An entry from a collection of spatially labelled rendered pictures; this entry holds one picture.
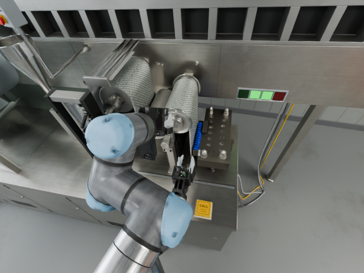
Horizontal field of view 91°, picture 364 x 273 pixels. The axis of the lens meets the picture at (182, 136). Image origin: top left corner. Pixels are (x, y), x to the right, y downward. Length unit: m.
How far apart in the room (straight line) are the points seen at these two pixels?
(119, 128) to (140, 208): 0.14
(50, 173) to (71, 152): 0.16
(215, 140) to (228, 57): 0.42
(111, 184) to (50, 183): 0.95
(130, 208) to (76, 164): 0.97
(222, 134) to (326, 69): 0.55
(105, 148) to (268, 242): 1.75
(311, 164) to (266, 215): 0.83
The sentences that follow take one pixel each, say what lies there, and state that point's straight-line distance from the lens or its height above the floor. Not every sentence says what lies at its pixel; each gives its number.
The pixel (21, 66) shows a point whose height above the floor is 1.44.
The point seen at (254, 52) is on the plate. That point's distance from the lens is 0.95.
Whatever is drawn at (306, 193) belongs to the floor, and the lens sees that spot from 2.24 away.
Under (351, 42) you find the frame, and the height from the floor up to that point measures 1.45.
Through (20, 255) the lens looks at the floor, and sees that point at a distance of 2.38.
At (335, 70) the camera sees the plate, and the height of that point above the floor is 1.34.
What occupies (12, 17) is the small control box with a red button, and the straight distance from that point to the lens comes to 0.90.
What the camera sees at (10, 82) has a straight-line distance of 1.41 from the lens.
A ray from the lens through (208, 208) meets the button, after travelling 0.92.
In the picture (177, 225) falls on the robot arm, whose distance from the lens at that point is 0.30.
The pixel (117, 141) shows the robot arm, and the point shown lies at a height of 1.57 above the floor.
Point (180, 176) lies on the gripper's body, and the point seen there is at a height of 1.14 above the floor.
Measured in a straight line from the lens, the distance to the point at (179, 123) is 0.75.
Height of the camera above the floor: 1.79
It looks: 49 degrees down
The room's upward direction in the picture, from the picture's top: 6 degrees counter-clockwise
